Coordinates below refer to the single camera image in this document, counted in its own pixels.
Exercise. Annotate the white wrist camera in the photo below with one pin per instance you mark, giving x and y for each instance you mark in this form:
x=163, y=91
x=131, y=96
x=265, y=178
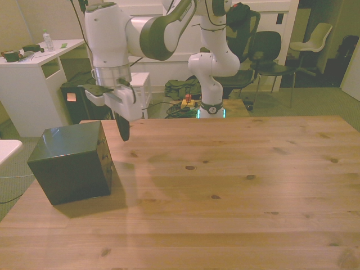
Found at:
x=95, y=99

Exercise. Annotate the white desk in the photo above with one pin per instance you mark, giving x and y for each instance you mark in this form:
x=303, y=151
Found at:
x=22, y=92

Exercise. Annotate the white rounded tub edge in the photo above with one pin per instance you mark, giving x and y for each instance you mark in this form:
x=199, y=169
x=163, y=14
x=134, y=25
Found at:
x=8, y=149

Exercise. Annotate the green cloth heap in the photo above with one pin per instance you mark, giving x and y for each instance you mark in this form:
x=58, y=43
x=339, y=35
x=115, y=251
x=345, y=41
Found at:
x=180, y=88

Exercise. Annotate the black computer tower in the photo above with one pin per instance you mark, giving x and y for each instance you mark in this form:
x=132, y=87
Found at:
x=78, y=112

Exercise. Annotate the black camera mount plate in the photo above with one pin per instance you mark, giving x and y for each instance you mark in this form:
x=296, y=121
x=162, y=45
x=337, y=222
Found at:
x=97, y=89

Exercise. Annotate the clear plastic water bottle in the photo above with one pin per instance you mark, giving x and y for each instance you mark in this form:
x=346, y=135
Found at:
x=48, y=40

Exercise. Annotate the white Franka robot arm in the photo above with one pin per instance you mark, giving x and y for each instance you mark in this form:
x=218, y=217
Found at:
x=107, y=42

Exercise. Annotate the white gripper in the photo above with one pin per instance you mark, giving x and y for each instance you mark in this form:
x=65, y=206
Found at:
x=126, y=105

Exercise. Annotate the green sticky note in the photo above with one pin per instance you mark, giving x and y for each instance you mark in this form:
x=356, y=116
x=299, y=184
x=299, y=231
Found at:
x=63, y=45

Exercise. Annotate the dark suitcase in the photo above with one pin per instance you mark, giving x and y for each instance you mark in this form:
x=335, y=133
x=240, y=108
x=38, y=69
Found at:
x=348, y=56

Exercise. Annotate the black wall switch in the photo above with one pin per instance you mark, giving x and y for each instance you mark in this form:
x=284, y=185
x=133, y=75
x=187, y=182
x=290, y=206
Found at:
x=279, y=19

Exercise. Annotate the dark round tape holder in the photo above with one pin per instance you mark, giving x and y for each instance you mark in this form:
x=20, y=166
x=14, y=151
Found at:
x=10, y=55

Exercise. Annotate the white shell chair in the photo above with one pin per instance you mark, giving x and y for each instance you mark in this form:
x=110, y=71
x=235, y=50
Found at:
x=312, y=42

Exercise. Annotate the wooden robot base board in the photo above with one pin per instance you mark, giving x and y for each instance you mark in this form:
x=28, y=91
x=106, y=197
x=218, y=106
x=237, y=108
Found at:
x=236, y=108

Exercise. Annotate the red emergency stop button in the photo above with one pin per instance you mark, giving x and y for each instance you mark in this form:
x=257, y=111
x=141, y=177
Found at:
x=188, y=101

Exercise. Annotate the small white side table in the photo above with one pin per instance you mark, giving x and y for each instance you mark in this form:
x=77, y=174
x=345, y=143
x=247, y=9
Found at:
x=140, y=78

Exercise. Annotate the pale sticky note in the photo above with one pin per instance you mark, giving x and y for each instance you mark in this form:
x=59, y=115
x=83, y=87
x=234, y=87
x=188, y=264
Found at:
x=71, y=97

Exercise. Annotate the black office chair with jacket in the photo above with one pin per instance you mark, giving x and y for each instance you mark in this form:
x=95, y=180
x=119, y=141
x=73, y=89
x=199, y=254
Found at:
x=243, y=31

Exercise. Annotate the dark green desk object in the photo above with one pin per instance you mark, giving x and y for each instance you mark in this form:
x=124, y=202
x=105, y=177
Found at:
x=31, y=47

